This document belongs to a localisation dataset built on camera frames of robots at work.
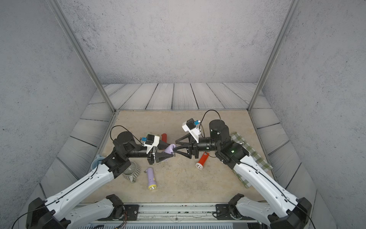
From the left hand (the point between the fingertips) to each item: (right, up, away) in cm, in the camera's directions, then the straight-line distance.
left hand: (172, 152), depth 61 cm
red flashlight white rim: (+16, -11, +28) cm, 34 cm away
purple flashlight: (-1, +2, -2) cm, 3 cm away
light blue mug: (-48, -11, +25) cm, 55 cm away
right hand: (+2, +3, -2) cm, 4 cm away
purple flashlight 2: (-13, -22, +19) cm, 32 cm away
